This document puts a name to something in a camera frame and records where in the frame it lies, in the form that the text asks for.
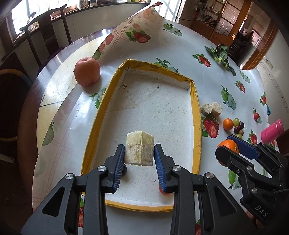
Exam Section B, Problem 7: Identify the dark purple plum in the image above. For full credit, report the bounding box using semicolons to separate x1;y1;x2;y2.
122;164;127;177

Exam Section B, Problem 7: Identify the green grape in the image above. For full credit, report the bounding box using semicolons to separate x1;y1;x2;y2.
233;118;240;126
235;133;242;139

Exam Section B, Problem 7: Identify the orange mandarin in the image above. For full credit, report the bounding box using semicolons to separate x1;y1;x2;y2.
222;118;234;131
217;139;240;167

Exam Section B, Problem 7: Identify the small dark plum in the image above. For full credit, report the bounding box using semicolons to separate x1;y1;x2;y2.
239;121;244;130

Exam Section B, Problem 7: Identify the large red tomato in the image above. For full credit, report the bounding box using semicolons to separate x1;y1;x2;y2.
159;185;170;195

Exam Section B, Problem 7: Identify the white foam tray yellow rim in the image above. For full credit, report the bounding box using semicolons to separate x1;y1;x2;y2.
80;59;202;213

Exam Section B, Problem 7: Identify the person right hand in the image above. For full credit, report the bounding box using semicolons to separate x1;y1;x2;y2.
246;210;265;229

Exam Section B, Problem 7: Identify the pink thermos bottle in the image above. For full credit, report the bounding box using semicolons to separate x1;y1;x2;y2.
261;119;284;144

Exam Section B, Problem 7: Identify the fruit print tablecloth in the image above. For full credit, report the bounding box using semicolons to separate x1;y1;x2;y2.
32;2;281;235

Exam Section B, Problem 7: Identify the red apple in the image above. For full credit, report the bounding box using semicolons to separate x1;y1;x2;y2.
74;57;100;87

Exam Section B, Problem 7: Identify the green leafy vegetable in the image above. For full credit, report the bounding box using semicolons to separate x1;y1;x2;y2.
205;44;236;76

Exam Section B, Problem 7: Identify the dark wooden chair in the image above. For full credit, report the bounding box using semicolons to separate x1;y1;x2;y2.
20;4;72;69

